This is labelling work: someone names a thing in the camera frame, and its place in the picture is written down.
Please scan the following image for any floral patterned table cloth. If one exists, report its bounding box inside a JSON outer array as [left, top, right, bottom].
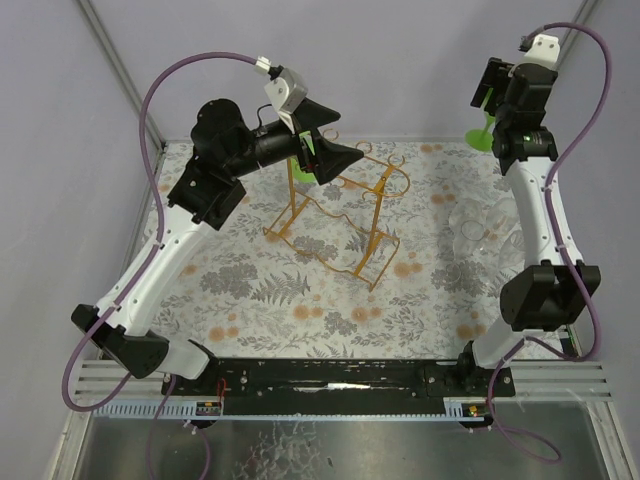
[[152, 142, 520, 358]]

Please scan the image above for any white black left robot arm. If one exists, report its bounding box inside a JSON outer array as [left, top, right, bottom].
[[71, 99, 364, 380]]

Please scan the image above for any green wine glass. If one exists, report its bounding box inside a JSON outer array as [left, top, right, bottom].
[[290, 137, 316, 184], [464, 88, 495, 153]]

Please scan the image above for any gold wire wine glass rack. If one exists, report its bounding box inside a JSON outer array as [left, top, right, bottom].
[[263, 141, 411, 291]]

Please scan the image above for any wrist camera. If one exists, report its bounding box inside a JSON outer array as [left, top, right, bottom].
[[509, 33, 560, 76], [254, 56, 308, 133]]

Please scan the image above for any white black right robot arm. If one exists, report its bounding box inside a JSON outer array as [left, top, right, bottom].
[[451, 57, 601, 395]]

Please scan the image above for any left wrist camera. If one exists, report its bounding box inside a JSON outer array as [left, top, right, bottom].
[[254, 56, 308, 133]]

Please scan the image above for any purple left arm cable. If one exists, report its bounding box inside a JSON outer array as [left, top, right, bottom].
[[60, 51, 281, 480]]

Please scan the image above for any aluminium frame post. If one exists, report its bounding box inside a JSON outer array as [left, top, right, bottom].
[[74, 0, 166, 151], [556, 0, 602, 70]]

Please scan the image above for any aluminium frame post left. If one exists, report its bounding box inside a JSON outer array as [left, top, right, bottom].
[[74, 0, 166, 151]]

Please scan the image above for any aluminium frame post right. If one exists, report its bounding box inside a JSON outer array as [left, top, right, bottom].
[[556, 0, 602, 70]]

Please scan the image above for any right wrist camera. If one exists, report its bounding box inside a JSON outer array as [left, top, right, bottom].
[[509, 33, 560, 76]]

